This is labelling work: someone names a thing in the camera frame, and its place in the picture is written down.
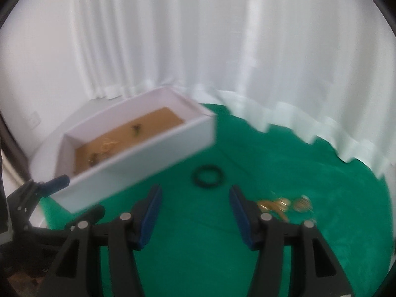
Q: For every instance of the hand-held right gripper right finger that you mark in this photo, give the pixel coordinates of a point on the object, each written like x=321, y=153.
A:
x=244, y=216

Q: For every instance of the white rectangular box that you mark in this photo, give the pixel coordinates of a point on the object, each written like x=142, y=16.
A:
x=139, y=167

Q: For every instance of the green table cloth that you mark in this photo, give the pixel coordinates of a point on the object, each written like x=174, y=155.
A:
x=324, y=191

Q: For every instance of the gold and silver jewelry piece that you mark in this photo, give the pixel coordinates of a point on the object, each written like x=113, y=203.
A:
x=301, y=204

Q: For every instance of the yellow bangle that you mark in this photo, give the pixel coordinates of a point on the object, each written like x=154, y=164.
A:
x=272, y=206

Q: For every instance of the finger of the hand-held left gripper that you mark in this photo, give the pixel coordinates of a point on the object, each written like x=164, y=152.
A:
x=57, y=183
x=94, y=212

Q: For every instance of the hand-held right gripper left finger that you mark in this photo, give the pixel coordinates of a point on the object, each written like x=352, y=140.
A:
x=150, y=216

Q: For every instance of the white curtain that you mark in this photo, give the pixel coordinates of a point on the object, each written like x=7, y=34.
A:
x=294, y=52
x=130, y=37

